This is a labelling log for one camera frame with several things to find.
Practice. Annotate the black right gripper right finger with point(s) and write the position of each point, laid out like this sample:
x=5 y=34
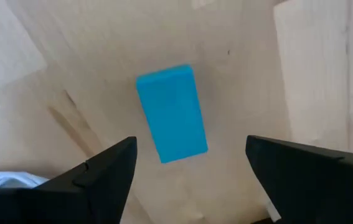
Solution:
x=313 y=189

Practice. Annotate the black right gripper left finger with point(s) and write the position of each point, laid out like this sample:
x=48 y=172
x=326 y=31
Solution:
x=70 y=199

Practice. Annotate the teal rectangular block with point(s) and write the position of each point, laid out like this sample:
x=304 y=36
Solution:
x=173 y=115

